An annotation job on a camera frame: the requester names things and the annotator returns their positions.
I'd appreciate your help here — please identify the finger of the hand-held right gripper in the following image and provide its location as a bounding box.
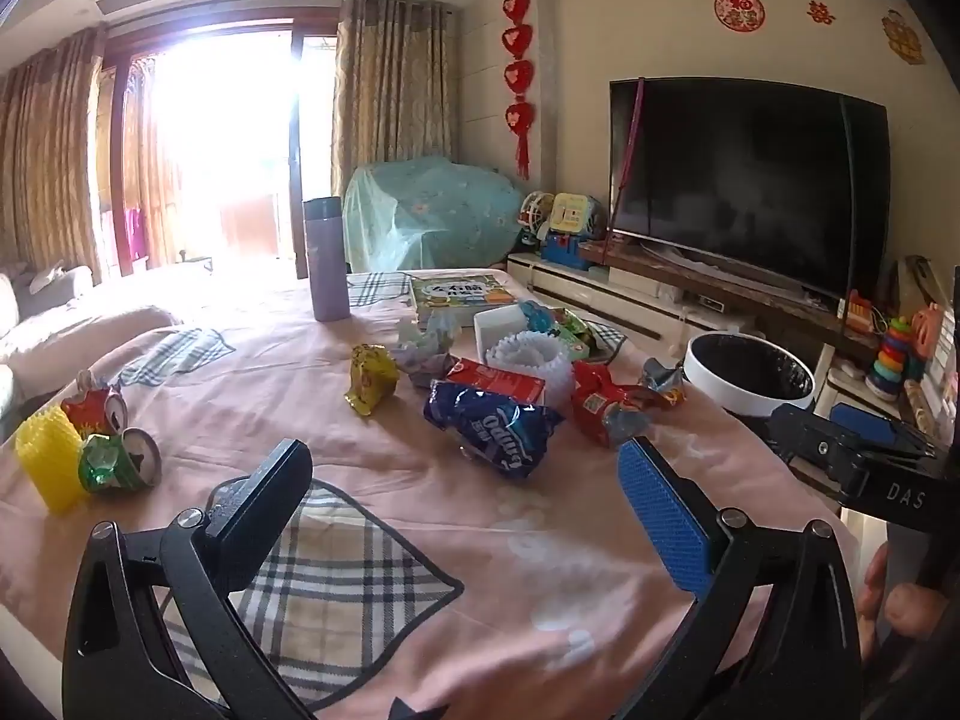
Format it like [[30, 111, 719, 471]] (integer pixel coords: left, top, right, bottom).
[[828, 400, 948, 460], [765, 403, 865, 500]]

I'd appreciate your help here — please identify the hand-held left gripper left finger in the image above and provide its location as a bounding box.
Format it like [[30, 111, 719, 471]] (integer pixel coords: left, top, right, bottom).
[[62, 437, 314, 720]]

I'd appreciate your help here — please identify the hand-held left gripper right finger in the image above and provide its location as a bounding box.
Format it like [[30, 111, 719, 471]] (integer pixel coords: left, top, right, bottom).
[[615, 435, 863, 720]]

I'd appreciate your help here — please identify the white round trash bin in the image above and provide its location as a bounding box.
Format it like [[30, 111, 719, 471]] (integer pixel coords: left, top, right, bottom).
[[685, 331, 817, 418]]

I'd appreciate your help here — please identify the red snack wrapper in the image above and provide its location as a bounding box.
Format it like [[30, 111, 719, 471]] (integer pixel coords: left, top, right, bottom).
[[571, 359, 655, 452]]

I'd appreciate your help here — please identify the yellow snack wrapper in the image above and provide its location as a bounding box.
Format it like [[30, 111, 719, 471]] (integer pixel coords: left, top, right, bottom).
[[344, 343, 401, 416]]

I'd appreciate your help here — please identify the white foam fruit net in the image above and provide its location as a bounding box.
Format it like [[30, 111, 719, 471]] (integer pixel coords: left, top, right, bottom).
[[485, 329, 575, 407]]

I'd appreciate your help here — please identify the person's right hand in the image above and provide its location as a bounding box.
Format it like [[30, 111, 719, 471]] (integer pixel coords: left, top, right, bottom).
[[857, 540, 950, 662]]

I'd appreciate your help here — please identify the orange animal toy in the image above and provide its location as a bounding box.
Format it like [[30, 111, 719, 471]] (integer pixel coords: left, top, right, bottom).
[[910, 303, 947, 370]]

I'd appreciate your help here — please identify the large plaid placemat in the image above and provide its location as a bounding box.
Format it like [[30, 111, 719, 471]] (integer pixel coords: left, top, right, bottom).
[[162, 475, 465, 707]]

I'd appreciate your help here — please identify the silver orange wrapper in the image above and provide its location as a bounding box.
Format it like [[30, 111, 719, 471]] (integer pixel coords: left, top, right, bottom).
[[638, 355, 689, 410]]

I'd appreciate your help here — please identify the crushed green can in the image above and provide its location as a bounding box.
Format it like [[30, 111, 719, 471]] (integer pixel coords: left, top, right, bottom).
[[78, 427, 163, 495]]

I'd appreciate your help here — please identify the brown wooden TV riser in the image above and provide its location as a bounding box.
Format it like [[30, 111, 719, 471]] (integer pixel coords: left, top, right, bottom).
[[598, 236, 880, 342]]

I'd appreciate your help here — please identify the pink tablecloth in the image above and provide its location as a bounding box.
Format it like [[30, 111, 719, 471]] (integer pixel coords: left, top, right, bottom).
[[0, 265, 857, 720]]

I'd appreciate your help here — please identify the blue snack bag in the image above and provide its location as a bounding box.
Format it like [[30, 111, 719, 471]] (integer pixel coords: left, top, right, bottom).
[[423, 379, 566, 482]]

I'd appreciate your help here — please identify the crushed red can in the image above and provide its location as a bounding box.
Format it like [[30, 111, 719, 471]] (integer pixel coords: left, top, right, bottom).
[[61, 370, 125, 437]]

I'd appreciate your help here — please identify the green snack bag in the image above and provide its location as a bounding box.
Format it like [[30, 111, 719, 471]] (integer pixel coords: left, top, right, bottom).
[[550, 310, 602, 359]]

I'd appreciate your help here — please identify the red carton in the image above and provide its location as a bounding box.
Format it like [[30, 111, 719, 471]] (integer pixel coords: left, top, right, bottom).
[[445, 357, 547, 410]]

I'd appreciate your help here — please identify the teal plastic wrapper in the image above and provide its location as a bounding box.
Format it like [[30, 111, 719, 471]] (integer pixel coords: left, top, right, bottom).
[[520, 299, 561, 336]]

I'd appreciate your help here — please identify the white low TV cabinet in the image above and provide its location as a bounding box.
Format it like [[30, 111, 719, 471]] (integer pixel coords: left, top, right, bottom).
[[505, 249, 960, 466]]

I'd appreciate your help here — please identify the white open box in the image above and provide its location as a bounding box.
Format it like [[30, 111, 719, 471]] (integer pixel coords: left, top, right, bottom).
[[473, 303, 560, 362]]

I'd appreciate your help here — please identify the purple thermos bottle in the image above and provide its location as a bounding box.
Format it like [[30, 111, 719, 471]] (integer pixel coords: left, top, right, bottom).
[[301, 196, 351, 323]]

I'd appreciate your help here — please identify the light beige sofa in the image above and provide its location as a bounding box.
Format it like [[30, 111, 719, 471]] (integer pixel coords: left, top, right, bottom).
[[0, 261, 182, 407]]

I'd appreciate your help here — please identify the black flat television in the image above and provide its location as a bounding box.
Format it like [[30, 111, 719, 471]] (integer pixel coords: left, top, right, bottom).
[[607, 76, 892, 302]]

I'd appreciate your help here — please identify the blue toy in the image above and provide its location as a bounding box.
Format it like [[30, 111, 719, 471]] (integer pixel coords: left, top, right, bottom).
[[541, 232, 602, 269]]

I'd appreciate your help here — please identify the green children's book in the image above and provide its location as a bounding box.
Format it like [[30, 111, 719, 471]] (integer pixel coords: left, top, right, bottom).
[[409, 274, 520, 328]]

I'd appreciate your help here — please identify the yellow green toy box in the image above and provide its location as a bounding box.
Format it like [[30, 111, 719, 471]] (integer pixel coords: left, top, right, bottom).
[[550, 193, 602, 238]]

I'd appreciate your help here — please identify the white cage ball toy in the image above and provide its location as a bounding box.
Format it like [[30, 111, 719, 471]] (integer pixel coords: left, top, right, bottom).
[[519, 190, 557, 242]]

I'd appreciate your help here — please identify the pink long stick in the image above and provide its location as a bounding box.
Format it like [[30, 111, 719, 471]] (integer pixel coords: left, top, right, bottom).
[[610, 76, 647, 235]]

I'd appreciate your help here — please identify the teal furniture dust cover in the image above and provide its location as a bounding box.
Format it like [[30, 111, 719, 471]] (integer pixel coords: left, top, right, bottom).
[[340, 155, 535, 272]]

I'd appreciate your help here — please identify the beige patterned curtain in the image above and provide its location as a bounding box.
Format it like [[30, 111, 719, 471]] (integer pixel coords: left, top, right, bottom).
[[331, 0, 461, 200], [0, 25, 107, 287]]

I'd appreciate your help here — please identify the round red paper cutting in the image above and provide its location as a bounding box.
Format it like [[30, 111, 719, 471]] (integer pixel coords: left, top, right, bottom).
[[713, 0, 767, 33]]

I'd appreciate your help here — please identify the rainbow stacking ring toy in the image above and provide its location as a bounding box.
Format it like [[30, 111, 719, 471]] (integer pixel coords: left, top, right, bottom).
[[865, 314, 914, 401]]

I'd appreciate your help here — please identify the figure wall sticker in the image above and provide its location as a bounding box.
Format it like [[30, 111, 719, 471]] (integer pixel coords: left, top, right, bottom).
[[880, 8, 926, 65]]

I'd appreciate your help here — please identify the red heart string decoration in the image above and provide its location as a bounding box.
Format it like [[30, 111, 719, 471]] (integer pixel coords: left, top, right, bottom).
[[501, 0, 536, 182]]

